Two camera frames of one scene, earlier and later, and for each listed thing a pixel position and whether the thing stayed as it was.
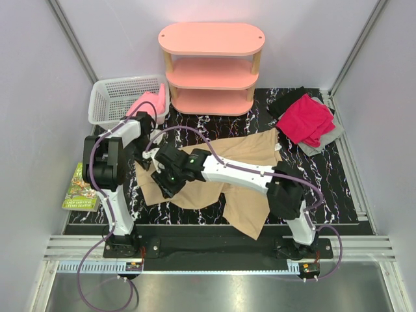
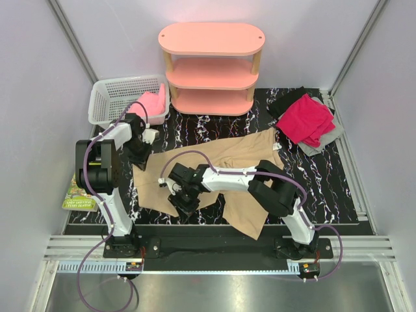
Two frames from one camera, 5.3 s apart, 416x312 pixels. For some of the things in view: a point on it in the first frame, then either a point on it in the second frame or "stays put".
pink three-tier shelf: [212, 67] stays put
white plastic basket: [110, 99] stays put
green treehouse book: [80, 195] stays put
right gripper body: [169, 180] -> [185, 200]
